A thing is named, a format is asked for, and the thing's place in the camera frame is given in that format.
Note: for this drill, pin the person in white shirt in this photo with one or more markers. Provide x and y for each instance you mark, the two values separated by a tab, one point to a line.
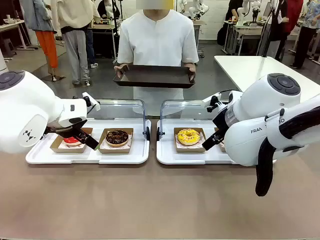
157	42

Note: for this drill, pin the dark brown serving tray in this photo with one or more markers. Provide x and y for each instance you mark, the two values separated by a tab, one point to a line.
155	76

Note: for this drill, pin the person's right hand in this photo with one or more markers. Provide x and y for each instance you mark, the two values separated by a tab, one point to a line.
120	69

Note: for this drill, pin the yellow sprinkled donut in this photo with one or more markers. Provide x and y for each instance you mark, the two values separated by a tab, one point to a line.
188	137

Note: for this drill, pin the chocolate sprinkled donut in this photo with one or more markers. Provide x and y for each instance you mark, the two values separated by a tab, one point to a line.
116	137

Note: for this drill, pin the printed paper liner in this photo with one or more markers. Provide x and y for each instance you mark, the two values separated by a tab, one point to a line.
201	143
130	136
75	147

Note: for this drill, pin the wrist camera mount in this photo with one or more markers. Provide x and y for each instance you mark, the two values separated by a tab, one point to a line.
215	102
90	102

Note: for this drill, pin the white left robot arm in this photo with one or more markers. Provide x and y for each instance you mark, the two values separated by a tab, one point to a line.
27	110

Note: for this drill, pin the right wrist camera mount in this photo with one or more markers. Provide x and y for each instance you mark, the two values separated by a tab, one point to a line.
215	102

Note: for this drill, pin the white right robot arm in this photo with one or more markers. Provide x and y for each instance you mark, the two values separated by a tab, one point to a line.
262	120

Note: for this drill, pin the white side table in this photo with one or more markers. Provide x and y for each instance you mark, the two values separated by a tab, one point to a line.
250	70

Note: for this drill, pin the white plastic tray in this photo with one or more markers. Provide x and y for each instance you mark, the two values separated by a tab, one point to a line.
167	155
120	156

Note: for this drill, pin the person in cream sweater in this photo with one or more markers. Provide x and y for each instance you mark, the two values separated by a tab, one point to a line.
77	37

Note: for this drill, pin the red glazed donut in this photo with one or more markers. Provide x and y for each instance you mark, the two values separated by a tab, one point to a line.
71	142

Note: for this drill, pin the black stand pole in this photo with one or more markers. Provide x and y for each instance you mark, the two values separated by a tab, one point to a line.
270	27

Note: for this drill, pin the background desk with items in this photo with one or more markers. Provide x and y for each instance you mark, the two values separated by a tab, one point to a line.
245	31

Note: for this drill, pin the clear plastic tray lid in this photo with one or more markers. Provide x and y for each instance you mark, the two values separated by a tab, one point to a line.
125	110
185	110

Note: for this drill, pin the person in blue patterned top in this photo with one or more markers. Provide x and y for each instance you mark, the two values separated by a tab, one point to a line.
308	32

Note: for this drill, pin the background white desk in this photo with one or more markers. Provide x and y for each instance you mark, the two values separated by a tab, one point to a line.
12	26

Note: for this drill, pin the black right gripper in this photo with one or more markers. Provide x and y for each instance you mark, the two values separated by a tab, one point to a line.
220	121

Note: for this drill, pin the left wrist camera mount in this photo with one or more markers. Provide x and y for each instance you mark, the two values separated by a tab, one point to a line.
90	102

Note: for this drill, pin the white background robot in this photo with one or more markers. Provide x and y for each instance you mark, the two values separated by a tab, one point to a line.
196	8

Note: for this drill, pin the person in red top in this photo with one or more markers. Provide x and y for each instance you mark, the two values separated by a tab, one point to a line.
291	22

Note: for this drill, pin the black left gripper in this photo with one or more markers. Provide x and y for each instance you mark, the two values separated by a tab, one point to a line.
62	129

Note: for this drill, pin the person's left hand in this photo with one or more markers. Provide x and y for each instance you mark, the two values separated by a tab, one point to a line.
192	70

